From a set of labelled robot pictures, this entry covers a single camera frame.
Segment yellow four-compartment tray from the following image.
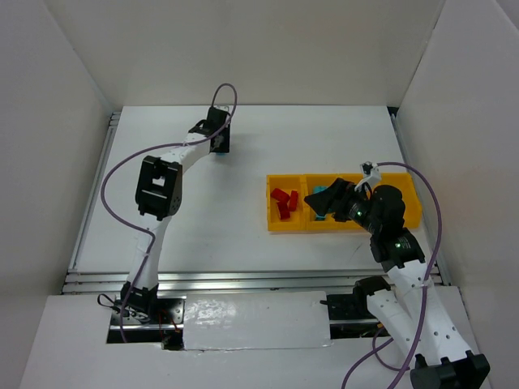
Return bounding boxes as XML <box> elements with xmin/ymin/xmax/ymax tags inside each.
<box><xmin>266</xmin><ymin>173</ymin><xmax>422</xmax><ymax>233</ymax></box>

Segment red flower lego piece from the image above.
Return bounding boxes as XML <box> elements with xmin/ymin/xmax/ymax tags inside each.
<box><xmin>270</xmin><ymin>188</ymin><xmax>290</xmax><ymax>203</ymax></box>

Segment aluminium frame rail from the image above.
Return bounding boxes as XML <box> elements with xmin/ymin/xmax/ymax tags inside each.
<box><xmin>60</xmin><ymin>270</ymin><xmax>418</xmax><ymax>295</ymax></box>

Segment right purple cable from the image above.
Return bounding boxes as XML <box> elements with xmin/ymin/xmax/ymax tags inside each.
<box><xmin>341</xmin><ymin>161</ymin><xmax>444</xmax><ymax>389</ymax></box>

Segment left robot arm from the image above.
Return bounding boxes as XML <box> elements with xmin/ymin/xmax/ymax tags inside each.
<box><xmin>121</xmin><ymin>106</ymin><xmax>230</xmax><ymax>317</ymax></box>

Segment yellow red blue lego stack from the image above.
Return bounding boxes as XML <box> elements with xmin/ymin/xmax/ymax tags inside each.
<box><xmin>277</xmin><ymin>202</ymin><xmax>290</xmax><ymax>221</ymax></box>

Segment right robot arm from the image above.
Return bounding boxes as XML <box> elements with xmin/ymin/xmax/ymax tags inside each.
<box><xmin>304</xmin><ymin>178</ymin><xmax>490</xmax><ymax>388</ymax></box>

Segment red rectangular lego brick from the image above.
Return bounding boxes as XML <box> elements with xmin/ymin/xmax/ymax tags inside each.
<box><xmin>287</xmin><ymin>190</ymin><xmax>298</xmax><ymax>212</ymax></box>

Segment white taped cover plate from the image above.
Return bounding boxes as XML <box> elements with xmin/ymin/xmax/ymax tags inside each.
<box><xmin>182</xmin><ymin>291</ymin><xmax>332</xmax><ymax>351</ymax></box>

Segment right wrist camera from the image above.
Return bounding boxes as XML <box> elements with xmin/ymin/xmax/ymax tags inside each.
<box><xmin>358</xmin><ymin>161</ymin><xmax>382</xmax><ymax>188</ymax></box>

